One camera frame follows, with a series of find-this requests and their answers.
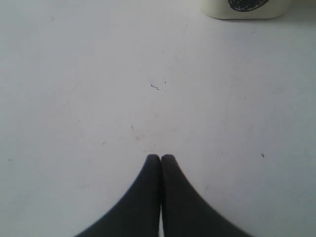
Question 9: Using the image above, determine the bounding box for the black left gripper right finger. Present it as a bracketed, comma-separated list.
[161, 155, 250, 237]

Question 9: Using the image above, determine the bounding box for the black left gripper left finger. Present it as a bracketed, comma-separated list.
[78, 155, 161, 237]

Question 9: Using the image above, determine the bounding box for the cream bin with circle mark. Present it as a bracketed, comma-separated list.
[201, 0, 292, 20]

